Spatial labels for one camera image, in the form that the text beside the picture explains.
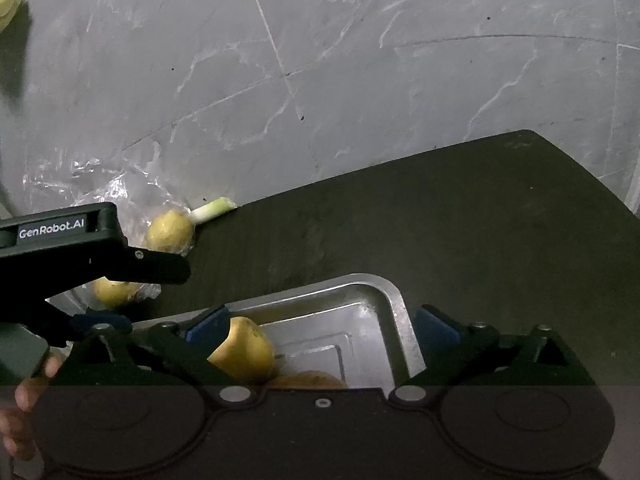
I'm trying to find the metal tray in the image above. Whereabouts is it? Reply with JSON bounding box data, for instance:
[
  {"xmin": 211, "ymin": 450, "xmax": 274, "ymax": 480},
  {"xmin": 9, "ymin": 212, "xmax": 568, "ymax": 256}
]
[{"xmin": 132, "ymin": 273, "xmax": 427, "ymax": 388}]

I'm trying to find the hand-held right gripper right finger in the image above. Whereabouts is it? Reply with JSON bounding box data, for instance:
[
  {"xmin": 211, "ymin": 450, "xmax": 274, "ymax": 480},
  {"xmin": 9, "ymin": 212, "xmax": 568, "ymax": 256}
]
[{"xmin": 392, "ymin": 305, "xmax": 598, "ymax": 406}]

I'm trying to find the small yellow bagged fruit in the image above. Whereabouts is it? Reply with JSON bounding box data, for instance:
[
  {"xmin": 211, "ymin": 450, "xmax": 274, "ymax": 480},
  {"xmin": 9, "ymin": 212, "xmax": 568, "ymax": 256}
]
[{"xmin": 145, "ymin": 208, "xmax": 196, "ymax": 256}]

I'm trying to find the clear plastic bag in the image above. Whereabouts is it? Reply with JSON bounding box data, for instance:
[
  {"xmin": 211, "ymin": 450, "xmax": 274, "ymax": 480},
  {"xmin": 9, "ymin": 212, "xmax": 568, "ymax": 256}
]
[{"xmin": 22, "ymin": 140, "xmax": 201, "ymax": 316}]

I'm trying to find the person's left hand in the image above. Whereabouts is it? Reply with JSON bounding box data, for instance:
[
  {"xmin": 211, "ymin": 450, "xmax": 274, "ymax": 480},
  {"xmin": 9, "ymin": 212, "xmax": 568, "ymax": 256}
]
[{"xmin": 0, "ymin": 354, "xmax": 62, "ymax": 457}]

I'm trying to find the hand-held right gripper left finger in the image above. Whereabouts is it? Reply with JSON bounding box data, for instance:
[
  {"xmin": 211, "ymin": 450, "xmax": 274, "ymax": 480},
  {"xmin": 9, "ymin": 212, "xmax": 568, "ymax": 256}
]
[{"xmin": 52, "ymin": 305, "xmax": 253, "ymax": 406}]

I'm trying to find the green onion piece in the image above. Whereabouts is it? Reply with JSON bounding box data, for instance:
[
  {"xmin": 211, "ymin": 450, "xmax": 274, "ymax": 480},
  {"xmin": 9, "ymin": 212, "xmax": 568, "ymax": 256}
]
[{"xmin": 189, "ymin": 197, "xmax": 237, "ymax": 223}]

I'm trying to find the large yellow bagged fruit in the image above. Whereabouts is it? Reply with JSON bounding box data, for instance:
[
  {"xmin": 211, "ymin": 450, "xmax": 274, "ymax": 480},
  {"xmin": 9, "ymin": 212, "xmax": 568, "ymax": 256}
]
[{"xmin": 92, "ymin": 276, "xmax": 161, "ymax": 308}]

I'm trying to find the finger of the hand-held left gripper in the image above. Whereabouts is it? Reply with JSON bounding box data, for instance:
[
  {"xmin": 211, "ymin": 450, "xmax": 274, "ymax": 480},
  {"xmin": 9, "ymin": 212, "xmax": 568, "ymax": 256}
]
[
  {"xmin": 72, "ymin": 310, "xmax": 133, "ymax": 333},
  {"xmin": 90, "ymin": 246, "xmax": 192, "ymax": 287}
]

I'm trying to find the orange-brown round fruit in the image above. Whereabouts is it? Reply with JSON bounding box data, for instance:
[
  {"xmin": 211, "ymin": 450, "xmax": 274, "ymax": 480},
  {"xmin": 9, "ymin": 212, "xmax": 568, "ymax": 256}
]
[{"xmin": 267, "ymin": 370, "xmax": 347, "ymax": 389}]

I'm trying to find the pale yellow cloth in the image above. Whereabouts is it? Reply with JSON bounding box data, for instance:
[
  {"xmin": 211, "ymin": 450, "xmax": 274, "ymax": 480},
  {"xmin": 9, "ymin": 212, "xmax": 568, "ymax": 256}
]
[{"xmin": 0, "ymin": 0, "xmax": 23, "ymax": 31}]

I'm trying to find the green-yellow mango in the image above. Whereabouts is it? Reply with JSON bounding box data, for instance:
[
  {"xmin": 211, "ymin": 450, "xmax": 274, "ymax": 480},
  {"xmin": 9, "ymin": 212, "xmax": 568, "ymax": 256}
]
[{"xmin": 206, "ymin": 316, "xmax": 277, "ymax": 386}]

